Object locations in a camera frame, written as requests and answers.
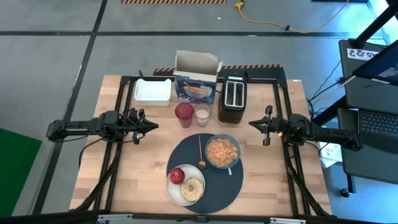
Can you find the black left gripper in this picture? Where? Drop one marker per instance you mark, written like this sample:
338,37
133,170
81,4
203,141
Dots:
133,124

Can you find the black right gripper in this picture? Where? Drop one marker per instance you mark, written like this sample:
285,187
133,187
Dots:
278,126

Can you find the blue cereal box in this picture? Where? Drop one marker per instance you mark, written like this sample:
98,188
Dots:
194,93

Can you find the red apple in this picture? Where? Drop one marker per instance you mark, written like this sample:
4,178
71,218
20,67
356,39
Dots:
177,175

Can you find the wooden spoon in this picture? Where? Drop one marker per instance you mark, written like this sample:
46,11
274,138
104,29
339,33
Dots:
202,164

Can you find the brown bagel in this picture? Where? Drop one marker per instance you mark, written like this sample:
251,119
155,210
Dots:
192,189

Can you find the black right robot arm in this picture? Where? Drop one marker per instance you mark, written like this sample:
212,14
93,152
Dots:
329,135

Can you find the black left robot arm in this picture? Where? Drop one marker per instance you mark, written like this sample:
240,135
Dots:
77,126

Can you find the black two-slot toaster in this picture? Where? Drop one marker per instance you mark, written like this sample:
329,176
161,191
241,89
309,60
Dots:
233,113

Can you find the white plastic bin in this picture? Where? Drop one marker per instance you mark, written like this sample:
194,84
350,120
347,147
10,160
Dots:
152,91

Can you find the red plastic tumbler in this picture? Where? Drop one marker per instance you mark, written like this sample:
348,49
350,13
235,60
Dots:
184,115

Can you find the orange cereal flakes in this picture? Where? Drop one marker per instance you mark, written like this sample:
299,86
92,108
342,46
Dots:
222,152

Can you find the clear glass of milk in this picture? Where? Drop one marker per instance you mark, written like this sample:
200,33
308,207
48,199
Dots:
202,114

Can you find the blue translucent bowl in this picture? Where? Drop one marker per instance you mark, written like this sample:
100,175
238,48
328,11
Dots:
207,161

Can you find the white round plate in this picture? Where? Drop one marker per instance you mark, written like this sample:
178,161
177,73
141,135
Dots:
174,193

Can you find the round dark woven placemat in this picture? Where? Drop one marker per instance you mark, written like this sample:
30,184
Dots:
224,189

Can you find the white printed paper sheet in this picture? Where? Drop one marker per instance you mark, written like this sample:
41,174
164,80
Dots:
331,154

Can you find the laptop on side stand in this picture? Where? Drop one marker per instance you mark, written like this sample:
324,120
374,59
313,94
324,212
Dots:
357,93

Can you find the black caster wheel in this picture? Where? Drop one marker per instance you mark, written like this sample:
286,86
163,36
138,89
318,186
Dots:
345,193

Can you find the black laptop keyboard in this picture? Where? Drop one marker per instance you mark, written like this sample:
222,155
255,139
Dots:
379,123

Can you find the white paper label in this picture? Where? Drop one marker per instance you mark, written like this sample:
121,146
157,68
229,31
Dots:
360,54

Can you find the black monitor screen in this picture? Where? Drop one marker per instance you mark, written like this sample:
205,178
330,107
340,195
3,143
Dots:
382,67

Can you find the green floor mat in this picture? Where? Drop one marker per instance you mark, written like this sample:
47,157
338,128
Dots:
17,171

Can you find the thick black slanted pole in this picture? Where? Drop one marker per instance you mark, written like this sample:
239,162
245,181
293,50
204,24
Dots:
376,23

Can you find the black aluminium table frame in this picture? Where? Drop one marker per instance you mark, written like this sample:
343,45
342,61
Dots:
277,93

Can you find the silver metal bracket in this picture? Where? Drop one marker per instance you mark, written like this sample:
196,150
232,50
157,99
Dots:
113,217
287,221

